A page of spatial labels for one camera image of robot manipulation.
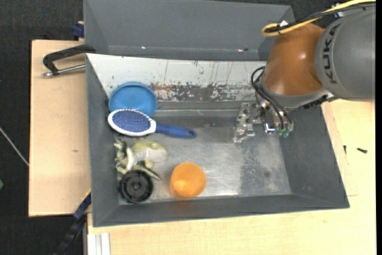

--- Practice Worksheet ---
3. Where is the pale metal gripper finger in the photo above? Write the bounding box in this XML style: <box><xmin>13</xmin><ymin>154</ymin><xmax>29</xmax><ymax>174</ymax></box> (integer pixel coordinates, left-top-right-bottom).
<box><xmin>233</xmin><ymin>123</ymin><xmax>257</xmax><ymax>143</ymax></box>
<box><xmin>238</xmin><ymin>102</ymin><xmax>257</xmax><ymax>125</ymax></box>

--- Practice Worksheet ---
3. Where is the grey metal bin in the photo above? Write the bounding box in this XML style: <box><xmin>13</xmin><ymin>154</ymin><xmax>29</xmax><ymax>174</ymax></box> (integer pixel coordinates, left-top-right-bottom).
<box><xmin>82</xmin><ymin>0</ymin><xmax>350</xmax><ymax>228</ymax></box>

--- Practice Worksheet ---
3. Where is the orange plastic cup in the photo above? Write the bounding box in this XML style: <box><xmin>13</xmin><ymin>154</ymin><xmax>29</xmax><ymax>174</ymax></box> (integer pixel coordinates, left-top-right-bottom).
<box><xmin>169</xmin><ymin>161</ymin><xmax>207</xmax><ymax>199</ymax></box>

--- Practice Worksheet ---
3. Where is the green and white toy dinosaur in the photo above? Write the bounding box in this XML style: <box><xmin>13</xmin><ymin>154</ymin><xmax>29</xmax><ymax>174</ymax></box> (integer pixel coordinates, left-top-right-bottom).
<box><xmin>113</xmin><ymin>138</ymin><xmax>168</xmax><ymax>182</ymax></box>

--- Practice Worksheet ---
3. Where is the blue and white hairbrush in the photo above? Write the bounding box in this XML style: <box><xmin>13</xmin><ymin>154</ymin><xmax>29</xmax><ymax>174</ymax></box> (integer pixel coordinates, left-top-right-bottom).
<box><xmin>107</xmin><ymin>109</ymin><xmax>198</xmax><ymax>140</ymax></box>

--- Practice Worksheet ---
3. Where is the blue round bowl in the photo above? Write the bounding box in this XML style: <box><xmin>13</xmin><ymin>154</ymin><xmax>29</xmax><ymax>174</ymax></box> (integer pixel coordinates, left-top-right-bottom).
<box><xmin>108</xmin><ymin>81</ymin><xmax>158</xmax><ymax>118</ymax></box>

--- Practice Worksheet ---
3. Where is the black round ribbed lid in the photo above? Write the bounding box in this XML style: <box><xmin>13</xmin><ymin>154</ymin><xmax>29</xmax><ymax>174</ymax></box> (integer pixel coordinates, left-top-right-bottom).
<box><xmin>118</xmin><ymin>170</ymin><xmax>155</xmax><ymax>205</ymax></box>

